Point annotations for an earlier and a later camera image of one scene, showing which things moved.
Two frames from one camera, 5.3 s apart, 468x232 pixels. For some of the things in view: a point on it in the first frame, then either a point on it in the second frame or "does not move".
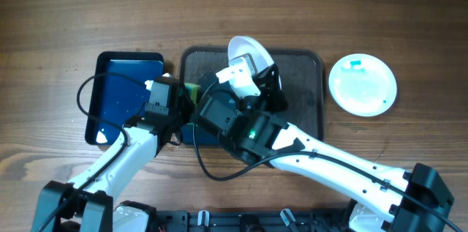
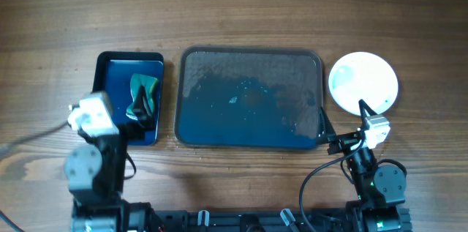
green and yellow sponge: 193,89 → 151,85
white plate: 362,85 does not move
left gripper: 185,99 → 142,111
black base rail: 255,221 does not move
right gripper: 268,84 → 327,130
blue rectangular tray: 120,91 does not move
